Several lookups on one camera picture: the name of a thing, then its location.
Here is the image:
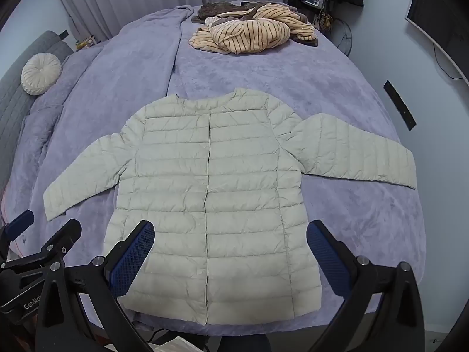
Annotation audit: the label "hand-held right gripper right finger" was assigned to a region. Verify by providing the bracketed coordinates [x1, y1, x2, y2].
[306, 220, 426, 352]

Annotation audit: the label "grey quilted headboard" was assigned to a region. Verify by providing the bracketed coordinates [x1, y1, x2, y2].
[0, 30, 74, 191]

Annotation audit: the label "pale green puffer jacket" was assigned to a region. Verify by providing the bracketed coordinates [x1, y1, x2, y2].
[43, 88, 417, 326]

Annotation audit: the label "round cream pleated cushion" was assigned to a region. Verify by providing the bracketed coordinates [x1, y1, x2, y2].
[21, 53, 62, 96]

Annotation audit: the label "beige striped fleece garment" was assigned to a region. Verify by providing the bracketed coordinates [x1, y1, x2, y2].
[188, 3, 317, 55]

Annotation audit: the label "black monitor cable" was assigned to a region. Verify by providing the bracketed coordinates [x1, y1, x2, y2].
[433, 44, 463, 80]

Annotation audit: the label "black standing fan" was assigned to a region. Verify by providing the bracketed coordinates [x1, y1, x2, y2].
[335, 18, 353, 57]

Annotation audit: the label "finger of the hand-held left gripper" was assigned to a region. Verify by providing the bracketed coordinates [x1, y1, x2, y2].
[6, 219, 83, 270]
[0, 210, 35, 262]

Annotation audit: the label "small bedside items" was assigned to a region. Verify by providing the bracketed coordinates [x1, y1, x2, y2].
[75, 36, 98, 51]

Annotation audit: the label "purple plush blanket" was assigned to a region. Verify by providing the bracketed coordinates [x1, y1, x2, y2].
[0, 0, 427, 341]

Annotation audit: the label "brown fleece garment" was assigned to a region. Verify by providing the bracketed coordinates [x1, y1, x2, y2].
[191, 2, 319, 47]

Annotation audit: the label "white quilted garment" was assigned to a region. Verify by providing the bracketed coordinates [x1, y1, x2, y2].
[147, 335, 206, 352]

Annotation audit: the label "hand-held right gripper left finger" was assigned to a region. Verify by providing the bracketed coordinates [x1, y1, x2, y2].
[35, 220, 156, 352]

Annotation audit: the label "black wall strip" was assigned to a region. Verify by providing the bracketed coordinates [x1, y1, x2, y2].
[383, 80, 417, 131]

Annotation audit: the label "wall-mounted black monitor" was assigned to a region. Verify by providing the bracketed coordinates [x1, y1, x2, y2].
[405, 0, 469, 81]

